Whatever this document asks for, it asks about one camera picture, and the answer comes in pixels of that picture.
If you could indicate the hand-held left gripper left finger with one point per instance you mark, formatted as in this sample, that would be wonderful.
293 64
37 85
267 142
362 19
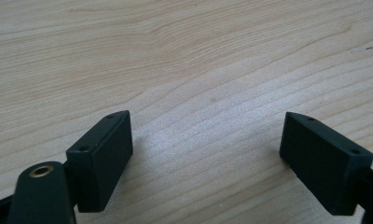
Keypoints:
102 161

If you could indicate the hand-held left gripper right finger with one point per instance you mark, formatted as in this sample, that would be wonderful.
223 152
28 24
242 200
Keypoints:
323 165

